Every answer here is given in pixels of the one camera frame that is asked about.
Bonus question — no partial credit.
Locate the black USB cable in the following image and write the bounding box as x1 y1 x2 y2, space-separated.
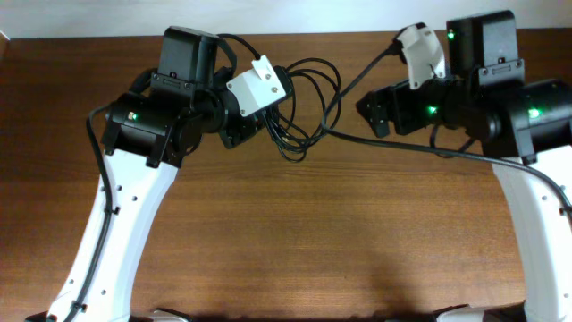
263 56 343 163
263 80 327 153

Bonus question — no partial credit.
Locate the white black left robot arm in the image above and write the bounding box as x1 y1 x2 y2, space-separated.
35 26 254 321

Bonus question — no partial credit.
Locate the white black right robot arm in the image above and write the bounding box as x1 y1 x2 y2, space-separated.
357 10 571 321

